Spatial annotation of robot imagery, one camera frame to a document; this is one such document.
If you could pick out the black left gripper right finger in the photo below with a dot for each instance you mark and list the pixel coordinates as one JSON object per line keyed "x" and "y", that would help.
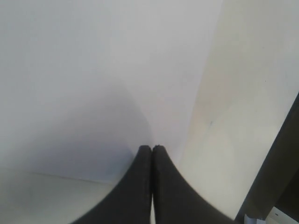
{"x": 175, "y": 201}

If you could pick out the white paper sheet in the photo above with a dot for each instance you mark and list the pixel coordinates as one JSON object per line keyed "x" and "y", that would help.
{"x": 84, "y": 83}

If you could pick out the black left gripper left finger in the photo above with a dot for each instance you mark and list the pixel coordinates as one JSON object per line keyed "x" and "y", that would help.
{"x": 130, "y": 200}

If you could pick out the black table edge frame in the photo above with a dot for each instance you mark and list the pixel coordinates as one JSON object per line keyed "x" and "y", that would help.
{"x": 277, "y": 170}

